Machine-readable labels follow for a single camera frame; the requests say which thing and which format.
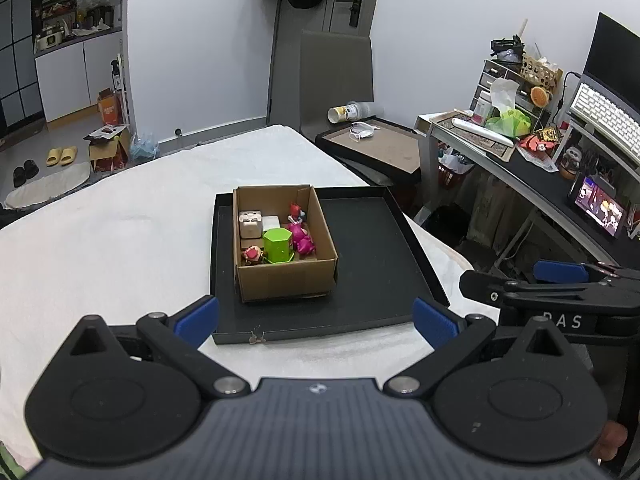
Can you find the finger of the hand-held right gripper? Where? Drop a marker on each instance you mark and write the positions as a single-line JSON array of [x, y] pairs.
[[482, 287], [560, 271]]

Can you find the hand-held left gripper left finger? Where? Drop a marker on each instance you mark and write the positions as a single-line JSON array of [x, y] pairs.
[[197, 317]]

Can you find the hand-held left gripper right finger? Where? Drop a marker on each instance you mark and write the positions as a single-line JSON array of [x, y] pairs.
[[435, 322]]

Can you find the round pink brown toy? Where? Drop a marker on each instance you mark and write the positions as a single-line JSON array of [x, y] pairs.
[[252, 255]]

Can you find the black tray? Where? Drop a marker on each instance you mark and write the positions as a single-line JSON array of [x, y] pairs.
[[370, 270]]

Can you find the green hexagonal box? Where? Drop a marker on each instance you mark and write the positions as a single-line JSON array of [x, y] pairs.
[[277, 246]]

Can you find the pink toy figure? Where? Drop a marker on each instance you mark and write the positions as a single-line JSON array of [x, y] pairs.
[[302, 242]]

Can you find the small red toy figure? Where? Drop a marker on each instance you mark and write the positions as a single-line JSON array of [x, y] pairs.
[[296, 210]]

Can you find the person's right hand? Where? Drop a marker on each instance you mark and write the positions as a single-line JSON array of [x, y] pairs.
[[612, 437]]

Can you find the small tablet screen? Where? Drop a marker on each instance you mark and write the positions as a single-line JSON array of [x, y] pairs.
[[597, 205]]

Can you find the grey desk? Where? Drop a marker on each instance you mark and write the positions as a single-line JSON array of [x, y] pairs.
[[540, 180]]

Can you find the small printed cube box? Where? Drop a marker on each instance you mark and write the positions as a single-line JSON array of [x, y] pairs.
[[250, 225]]

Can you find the brown figurine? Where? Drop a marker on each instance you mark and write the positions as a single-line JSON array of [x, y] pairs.
[[571, 160]]

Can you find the red basket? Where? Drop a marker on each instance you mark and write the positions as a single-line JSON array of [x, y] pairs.
[[452, 175]]

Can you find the red snack packet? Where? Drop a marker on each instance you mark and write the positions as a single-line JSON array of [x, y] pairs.
[[537, 141]]

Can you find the green plastic bag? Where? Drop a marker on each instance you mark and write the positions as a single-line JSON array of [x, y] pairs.
[[510, 122]]

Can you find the white wrist rest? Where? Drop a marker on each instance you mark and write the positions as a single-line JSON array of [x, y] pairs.
[[480, 130]]

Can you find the white keyboard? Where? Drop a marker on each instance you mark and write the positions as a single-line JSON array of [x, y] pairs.
[[605, 115]]

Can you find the patterned tray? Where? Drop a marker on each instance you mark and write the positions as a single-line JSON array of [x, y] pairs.
[[441, 119]]

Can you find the orange round ornament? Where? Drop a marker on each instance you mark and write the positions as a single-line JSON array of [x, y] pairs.
[[540, 96]]

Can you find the blue plastic bag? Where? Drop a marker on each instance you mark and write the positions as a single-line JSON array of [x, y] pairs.
[[144, 149]]

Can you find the white jar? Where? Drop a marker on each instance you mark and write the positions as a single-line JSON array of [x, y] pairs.
[[482, 110]]

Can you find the white tissue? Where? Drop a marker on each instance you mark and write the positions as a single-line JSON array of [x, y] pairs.
[[505, 92]]

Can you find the red cardboard box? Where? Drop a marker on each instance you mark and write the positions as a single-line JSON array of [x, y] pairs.
[[107, 152]]

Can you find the white rug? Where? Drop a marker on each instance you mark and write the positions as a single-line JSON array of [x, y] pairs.
[[50, 190]]

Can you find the white face mask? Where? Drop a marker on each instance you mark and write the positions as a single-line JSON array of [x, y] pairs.
[[364, 132]]

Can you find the wooden patterned rack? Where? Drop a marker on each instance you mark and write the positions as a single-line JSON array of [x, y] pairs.
[[542, 72]]

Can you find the yellow slipper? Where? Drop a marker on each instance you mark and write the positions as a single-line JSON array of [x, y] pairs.
[[54, 157], [69, 155]]

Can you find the grey drawer organizer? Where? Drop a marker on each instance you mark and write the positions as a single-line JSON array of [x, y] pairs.
[[495, 72]]

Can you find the black shoe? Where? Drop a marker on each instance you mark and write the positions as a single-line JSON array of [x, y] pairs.
[[19, 176], [31, 169]]

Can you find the paper cup lying down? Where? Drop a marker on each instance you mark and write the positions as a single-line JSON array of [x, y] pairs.
[[342, 113]]

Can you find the orange box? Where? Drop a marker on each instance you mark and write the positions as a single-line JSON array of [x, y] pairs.
[[109, 110]]

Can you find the black gadget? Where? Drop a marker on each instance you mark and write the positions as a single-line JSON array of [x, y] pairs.
[[507, 50]]

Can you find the black monitor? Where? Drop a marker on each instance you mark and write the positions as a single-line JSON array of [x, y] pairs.
[[617, 50]]

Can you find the spray bottle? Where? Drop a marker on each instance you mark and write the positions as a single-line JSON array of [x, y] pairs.
[[115, 75]]

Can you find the grey metal pole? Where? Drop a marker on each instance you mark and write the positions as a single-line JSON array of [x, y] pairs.
[[273, 60]]

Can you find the white kitchen cabinet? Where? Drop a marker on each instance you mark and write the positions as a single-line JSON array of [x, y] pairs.
[[65, 80]]

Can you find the black grid door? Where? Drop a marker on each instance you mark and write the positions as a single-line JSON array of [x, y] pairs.
[[20, 60]]

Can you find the brown board with black frame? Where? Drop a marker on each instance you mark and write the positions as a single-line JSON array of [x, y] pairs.
[[385, 152]]

